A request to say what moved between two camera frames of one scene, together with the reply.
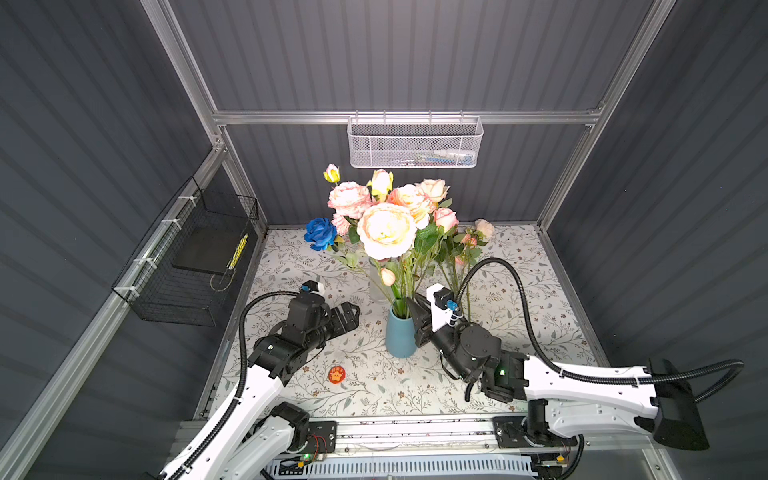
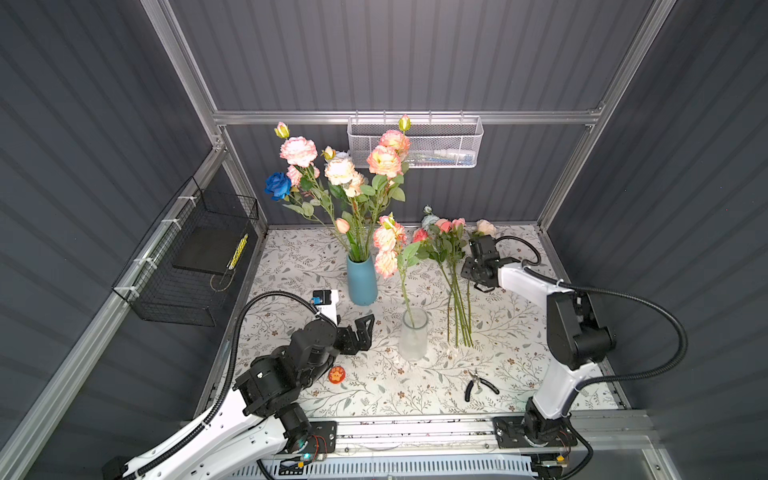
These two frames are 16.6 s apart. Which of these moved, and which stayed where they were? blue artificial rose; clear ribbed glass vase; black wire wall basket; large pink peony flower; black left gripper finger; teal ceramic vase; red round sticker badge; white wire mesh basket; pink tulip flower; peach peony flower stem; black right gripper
Moved: teal ceramic vase; peach peony flower stem; clear ribbed glass vase; pink tulip flower; black right gripper; blue artificial rose; large pink peony flower; black left gripper finger
Stayed: red round sticker badge; white wire mesh basket; black wire wall basket
